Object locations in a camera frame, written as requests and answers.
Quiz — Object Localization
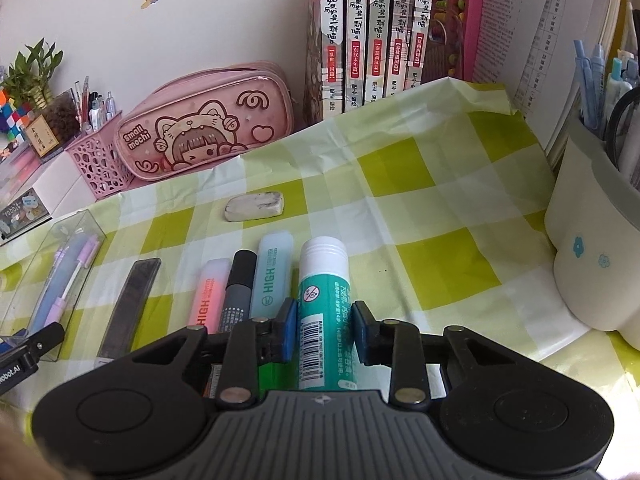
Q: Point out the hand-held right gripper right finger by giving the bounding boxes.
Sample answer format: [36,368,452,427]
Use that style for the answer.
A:
[352,301,523,407]

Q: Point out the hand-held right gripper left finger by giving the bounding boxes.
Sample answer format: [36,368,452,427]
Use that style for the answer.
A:
[125,297,299,406]

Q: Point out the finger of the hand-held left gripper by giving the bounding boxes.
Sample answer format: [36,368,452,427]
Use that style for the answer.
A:
[0,322,66,364]

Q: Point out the lavender highlighter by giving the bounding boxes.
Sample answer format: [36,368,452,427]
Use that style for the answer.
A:
[29,240,87,332]

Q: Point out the green highlighter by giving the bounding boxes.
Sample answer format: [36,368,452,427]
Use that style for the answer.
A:
[248,230,296,392]

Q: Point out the black marker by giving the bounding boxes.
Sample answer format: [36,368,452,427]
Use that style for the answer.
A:
[218,250,258,334]

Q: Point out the green white glue stick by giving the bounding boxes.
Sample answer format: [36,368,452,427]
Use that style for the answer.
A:
[298,237,359,392]

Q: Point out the clear plastic organizer box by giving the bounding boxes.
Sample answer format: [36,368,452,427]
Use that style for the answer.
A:
[0,210,108,362]

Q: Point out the purple pen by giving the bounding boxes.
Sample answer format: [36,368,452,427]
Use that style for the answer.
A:
[47,236,101,326]

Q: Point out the orange highlighter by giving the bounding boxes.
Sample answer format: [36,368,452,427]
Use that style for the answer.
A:
[191,258,232,336]

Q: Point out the dark grey case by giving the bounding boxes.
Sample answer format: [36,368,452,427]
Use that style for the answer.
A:
[95,258,162,361]

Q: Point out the white eraser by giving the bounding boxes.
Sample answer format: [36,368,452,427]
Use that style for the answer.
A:
[223,190,286,223]

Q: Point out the green checkered tablecloth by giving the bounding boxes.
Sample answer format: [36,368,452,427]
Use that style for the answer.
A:
[0,77,640,413]

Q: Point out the white drawer unit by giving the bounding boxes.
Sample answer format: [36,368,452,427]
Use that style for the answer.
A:
[0,150,101,247]

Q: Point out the clear stackable storage box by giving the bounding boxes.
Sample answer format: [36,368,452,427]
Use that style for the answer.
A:
[0,137,42,201]

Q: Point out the pink perforated pen holder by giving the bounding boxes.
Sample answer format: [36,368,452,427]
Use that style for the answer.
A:
[66,110,135,201]

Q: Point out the pink cartoon pencil case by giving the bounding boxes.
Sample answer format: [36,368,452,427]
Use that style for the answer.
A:
[112,61,296,182]

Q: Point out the lucky bamboo in glass pot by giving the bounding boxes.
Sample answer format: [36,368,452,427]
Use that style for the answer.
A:
[0,37,84,162]

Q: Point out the bunch of pens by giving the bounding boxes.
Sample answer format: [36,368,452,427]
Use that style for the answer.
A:
[70,76,122,133]

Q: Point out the white pen holder cup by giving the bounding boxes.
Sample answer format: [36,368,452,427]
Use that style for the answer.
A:
[543,110,640,352]

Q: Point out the illustrated comic book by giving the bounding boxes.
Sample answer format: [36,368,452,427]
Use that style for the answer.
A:
[369,0,396,101]
[304,0,347,123]
[412,0,441,86]
[391,0,418,92]
[344,0,373,113]

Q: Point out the pink abacus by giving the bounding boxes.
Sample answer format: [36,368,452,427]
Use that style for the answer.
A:
[432,0,489,84]

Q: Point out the light blue pen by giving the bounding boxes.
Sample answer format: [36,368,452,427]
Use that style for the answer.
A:
[572,40,594,129]
[590,42,609,139]

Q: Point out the stack of printed papers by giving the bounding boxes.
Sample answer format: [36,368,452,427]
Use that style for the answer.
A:
[472,0,640,162]

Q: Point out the white teal pen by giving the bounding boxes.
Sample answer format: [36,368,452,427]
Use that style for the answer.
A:
[605,57,634,122]

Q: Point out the black handled scissors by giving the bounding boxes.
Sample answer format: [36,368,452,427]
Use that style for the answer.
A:
[602,87,640,172]

